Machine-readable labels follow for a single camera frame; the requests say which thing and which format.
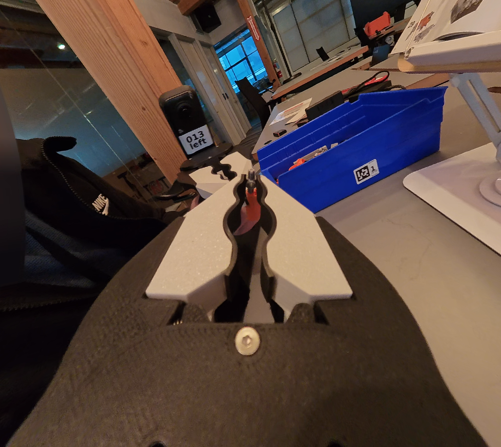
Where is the orange case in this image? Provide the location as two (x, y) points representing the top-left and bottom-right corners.
(363, 11), (392, 37)

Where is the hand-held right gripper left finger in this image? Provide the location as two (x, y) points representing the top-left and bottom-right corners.
(145, 174), (251, 322)

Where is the small black box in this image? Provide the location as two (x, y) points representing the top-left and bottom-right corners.
(304, 90), (346, 122)

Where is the blue plastic bin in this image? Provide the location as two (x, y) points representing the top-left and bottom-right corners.
(256, 86), (448, 214)

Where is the person's left forearm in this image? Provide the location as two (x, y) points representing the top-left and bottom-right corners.
(131, 202), (188, 237)

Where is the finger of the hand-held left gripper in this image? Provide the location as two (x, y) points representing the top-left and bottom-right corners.
(188, 165), (240, 200)
(218, 151), (256, 178)

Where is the black wall speaker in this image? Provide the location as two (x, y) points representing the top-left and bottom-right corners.
(194, 3), (222, 34)

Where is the black chair armrest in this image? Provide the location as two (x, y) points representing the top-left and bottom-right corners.
(151, 180), (199, 204)

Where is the teal box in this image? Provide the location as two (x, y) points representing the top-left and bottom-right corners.
(369, 44), (391, 65)

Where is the white framed glass door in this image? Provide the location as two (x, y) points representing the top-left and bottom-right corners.
(151, 26), (252, 151)

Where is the oak wooden post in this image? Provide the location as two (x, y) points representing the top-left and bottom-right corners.
(0, 0), (189, 182)

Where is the frosted glass partition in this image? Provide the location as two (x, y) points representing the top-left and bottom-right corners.
(270, 0), (422, 65)

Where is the white red paper packet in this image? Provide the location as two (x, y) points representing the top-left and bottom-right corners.
(270, 98), (313, 124)

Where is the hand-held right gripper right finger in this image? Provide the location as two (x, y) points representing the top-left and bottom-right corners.
(254, 175), (354, 322)

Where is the reddish brown column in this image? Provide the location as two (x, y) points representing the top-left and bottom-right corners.
(225, 0), (283, 90)

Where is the pile of plastic building pieces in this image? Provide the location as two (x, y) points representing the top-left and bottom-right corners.
(288, 143), (340, 172)

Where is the grey wood-edged table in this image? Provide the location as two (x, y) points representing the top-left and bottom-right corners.
(271, 44), (371, 102)

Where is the white book stand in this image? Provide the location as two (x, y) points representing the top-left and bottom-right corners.
(397, 36), (501, 257)

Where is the small orange wedge piece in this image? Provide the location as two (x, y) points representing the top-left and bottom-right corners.
(243, 185), (261, 229)

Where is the paned window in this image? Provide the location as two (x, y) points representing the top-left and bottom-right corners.
(213, 37), (271, 84)

